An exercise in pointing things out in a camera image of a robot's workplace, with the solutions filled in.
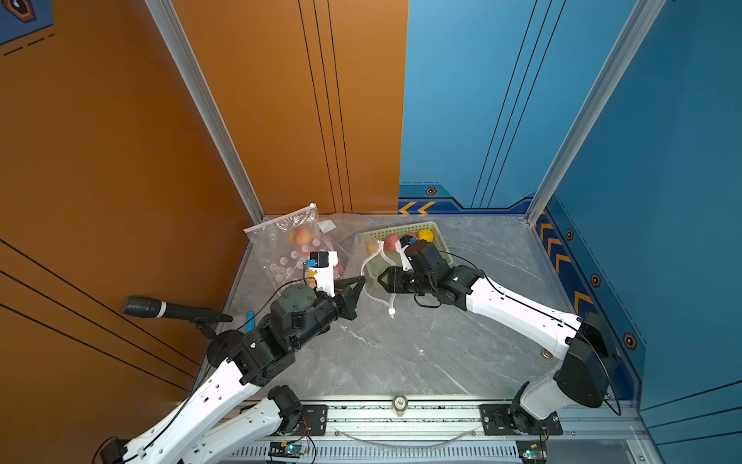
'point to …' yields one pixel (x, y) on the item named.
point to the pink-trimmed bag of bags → (377, 263)
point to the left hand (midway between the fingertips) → (367, 277)
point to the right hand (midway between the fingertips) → (384, 279)
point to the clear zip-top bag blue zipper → (343, 226)
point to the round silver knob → (399, 404)
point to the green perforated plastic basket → (369, 240)
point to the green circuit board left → (286, 449)
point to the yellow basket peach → (426, 234)
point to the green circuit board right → (532, 450)
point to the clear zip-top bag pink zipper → (284, 245)
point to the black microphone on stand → (204, 318)
